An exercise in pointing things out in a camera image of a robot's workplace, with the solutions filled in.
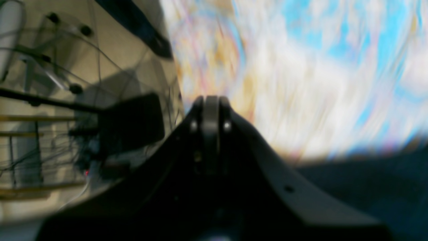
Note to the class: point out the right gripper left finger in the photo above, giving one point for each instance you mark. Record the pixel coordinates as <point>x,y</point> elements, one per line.
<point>143,205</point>

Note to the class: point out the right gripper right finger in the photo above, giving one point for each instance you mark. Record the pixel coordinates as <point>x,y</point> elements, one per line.
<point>240,151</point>

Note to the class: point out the black t-shirt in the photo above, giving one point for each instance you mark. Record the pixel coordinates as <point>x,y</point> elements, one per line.
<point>392,187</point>

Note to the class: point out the patterned colourful tablecloth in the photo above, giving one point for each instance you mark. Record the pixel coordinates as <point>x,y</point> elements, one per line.
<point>317,78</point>

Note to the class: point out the tripod stand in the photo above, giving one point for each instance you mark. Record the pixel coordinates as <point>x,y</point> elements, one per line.
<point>84,101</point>

